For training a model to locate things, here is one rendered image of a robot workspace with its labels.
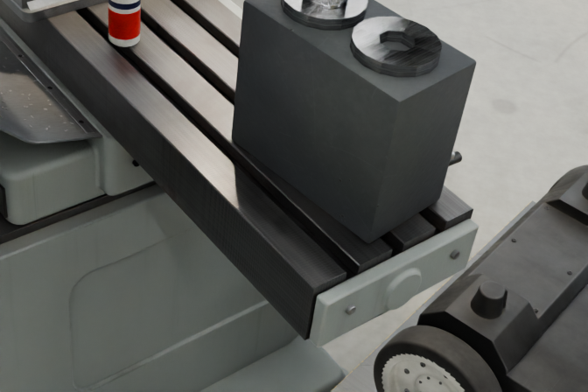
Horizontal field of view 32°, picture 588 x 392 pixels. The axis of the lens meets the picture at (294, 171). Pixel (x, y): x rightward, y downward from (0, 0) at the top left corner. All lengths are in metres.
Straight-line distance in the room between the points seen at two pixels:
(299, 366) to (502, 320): 0.53
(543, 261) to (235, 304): 0.52
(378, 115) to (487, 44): 2.30
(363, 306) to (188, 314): 0.65
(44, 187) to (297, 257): 0.41
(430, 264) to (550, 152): 1.78
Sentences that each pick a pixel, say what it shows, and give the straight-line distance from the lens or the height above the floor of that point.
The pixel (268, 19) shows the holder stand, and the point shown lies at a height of 1.11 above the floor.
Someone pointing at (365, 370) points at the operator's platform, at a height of 0.40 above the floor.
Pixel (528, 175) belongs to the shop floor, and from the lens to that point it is 2.76.
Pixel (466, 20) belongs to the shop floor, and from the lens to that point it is 3.36.
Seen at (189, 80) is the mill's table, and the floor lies 0.93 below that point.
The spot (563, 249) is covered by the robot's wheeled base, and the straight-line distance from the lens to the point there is 1.66.
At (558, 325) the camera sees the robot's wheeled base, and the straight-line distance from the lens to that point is 1.57.
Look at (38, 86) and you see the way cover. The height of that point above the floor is 0.86.
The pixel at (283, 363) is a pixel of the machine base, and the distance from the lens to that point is 1.89.
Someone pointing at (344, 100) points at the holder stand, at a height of 1.08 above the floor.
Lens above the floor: 1.66
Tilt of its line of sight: 40 degrees down
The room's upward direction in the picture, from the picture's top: 8 degrees clockwise
